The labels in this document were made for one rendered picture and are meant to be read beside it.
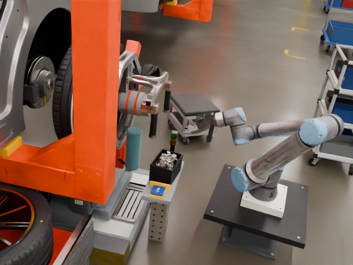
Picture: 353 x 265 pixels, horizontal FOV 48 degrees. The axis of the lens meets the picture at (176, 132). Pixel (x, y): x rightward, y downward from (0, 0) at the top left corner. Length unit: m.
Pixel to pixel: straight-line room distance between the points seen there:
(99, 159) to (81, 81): 0.39
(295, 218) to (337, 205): 0.84
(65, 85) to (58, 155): 0.37
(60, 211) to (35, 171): 0.47
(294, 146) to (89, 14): 1.12
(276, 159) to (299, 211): 0.63
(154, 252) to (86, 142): 0.97
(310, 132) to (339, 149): 1.81
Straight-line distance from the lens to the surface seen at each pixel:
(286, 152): 2.05
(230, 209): 2.50
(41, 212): 2.08
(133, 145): 2.28
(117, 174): 2.78
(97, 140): 1.86
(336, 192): 3.52
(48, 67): 2.62
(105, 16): 1.63
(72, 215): 2.49
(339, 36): 7.38
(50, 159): 2.06
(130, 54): 2.30
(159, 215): 2.49
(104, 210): 2.61
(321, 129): 1.89
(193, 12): 5.87
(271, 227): 2.46
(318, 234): 3.02
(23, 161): 2.14
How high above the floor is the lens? 1.86
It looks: 29 degrees down
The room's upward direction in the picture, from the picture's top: 7 degrees clockwise
